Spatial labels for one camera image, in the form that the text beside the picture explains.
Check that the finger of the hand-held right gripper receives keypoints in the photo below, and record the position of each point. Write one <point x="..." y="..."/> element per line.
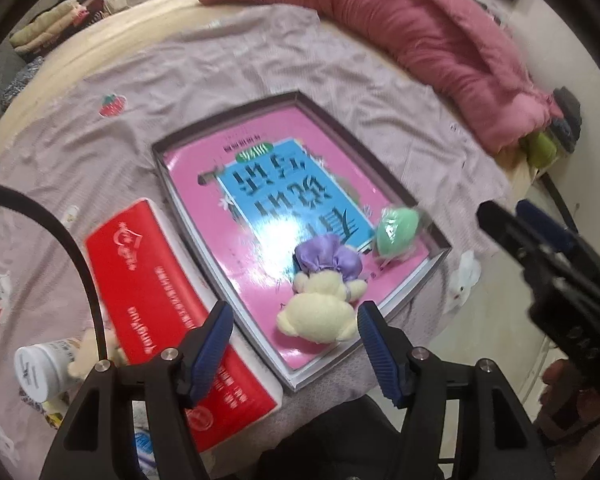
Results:
<point x="500" y="225"/>
<point x="545" y="227"/>

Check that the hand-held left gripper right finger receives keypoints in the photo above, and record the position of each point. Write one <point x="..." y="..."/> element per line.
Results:
<point x="375" y="345"/>

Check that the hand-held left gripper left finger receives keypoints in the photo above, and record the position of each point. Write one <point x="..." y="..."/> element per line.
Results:
<point x="212" y="350"/>

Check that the cream plush toy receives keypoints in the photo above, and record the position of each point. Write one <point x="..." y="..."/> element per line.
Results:
<point x="315" y="317"/>

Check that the red tissue pack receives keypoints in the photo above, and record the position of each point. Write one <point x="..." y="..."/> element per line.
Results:
<point x="145" y="280"/>

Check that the lilac satin scrunchie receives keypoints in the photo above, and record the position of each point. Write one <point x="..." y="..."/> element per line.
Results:
<point x="325" y="257"/>

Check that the green puff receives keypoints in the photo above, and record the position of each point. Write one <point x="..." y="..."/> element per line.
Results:
<point x="397" y="232"/>

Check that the shallow grey cardboard box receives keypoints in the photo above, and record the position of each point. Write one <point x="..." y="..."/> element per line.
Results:
<point x="360" y="164"/>

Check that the white plastic bottle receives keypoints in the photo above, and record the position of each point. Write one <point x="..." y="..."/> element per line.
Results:
<point x="40" y="367"/>

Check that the green cloth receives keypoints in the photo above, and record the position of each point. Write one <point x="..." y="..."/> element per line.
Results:
<point x="540" y="149"/>

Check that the dark clothes heap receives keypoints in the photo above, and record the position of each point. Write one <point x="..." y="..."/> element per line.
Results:
<point x="567" y="115"/>

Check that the pink and blue book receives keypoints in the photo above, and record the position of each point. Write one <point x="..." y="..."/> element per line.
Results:
<point x="205" y="220"/>

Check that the pink quilt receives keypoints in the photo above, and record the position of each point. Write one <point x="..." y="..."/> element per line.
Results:
<point x="405" y="25"/>

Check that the lavender printed blanket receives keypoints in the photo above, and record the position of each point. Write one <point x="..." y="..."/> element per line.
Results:
<point x="230" y="60"/>

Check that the dark patterned cloth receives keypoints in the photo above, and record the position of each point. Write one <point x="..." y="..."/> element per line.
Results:
<point x="22" y="80"/>

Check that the beige bed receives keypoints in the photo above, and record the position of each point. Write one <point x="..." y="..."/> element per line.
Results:
<point x="145" y="15"/>

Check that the pile of folded clothes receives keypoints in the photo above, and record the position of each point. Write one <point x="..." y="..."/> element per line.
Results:
<point x="50" y="22"/>

